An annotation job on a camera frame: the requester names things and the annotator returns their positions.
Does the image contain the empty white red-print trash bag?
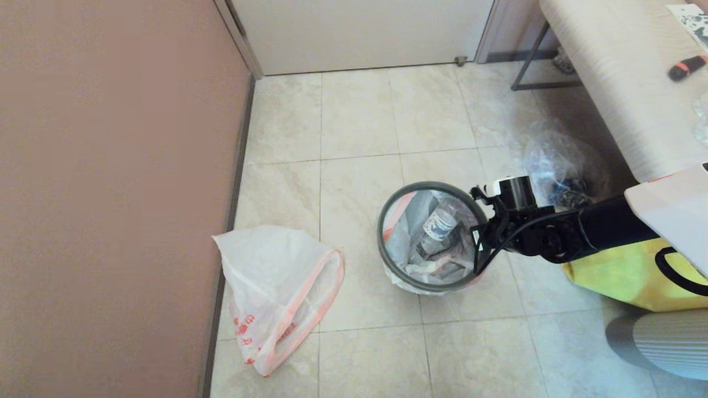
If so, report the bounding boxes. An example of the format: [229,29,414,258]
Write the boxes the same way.
[212,225,346,378]

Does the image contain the white black-print paper sheet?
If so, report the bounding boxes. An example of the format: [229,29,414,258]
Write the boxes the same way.
[667,3,708,50]

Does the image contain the light wood-grain table top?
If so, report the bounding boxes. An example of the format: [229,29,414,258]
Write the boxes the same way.
[539,0,708,183]

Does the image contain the grey bin rim ring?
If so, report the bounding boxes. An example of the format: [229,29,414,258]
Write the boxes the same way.
[377,181,490,292]

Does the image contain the yellow non-woven tote bag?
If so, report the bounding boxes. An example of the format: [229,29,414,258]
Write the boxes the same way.
[561,238,708,313]

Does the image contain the clear plastic bag dark contents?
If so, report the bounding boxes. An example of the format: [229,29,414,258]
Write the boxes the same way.
[523,119,612,211]

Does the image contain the white ribbed cylinder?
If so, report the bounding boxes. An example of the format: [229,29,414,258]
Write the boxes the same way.
[606,308,708,382]

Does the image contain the black orange marker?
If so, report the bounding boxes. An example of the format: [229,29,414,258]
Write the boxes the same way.
[668,54,708,82]

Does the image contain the dark metal table frame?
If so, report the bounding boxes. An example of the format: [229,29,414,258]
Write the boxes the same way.
[510,21,584,92]

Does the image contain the plastic bottle blue-white label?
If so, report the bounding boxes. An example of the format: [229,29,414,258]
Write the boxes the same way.
[415,202,462,260]

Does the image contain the white red-print trash bag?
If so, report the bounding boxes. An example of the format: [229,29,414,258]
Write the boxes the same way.
[379,185,487,296]
[212,225,346,378]

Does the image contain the clear crumpled plastic item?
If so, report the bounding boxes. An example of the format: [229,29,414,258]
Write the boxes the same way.
[693,93,708,147]

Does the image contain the light grey door frame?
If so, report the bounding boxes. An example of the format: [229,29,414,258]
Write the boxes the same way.
[213,0,512,80]

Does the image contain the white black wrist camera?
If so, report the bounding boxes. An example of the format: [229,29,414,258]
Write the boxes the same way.
[470,176,538,211]

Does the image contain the thin black camera cable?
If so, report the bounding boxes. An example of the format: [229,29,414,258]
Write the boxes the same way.
[475,213,559,274]

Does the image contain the small grey floor item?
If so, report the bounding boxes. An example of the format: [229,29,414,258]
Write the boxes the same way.
[553,47,576,75]

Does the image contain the white door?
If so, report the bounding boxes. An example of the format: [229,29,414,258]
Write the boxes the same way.
[230,0,496,76]

